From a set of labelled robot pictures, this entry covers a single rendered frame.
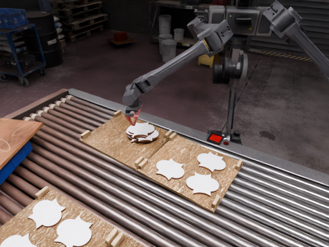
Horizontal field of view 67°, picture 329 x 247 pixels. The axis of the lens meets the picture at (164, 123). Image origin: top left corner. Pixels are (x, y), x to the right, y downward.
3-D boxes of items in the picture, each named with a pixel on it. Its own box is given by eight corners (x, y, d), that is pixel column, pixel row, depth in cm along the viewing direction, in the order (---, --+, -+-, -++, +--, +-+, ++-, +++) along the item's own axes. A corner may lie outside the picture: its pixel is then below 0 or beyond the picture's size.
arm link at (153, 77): (221, 46, 116) (210, 26, 111) (223, 50, 111) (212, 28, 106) (145, 92, 129) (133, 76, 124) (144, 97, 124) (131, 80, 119)
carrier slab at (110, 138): (121, 114, 166) (121, 111, 165) (173, 135, 147) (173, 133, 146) (79, 141, 142) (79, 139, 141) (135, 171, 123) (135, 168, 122)
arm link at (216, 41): (240, 36, 111) (230, 15, 106) (215, 55, 111) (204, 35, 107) (204, 32, 151) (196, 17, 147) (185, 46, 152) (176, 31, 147)
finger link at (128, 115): (141, 121, 136) (140, 106, 130) (139, 128, 130) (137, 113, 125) (129, 120, 136) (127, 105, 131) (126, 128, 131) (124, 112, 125)
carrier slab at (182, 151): (175, 136, 146) (175, 134, 145) (243, 164, 127) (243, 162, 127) (136, 172, 123) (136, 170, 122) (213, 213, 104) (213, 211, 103)
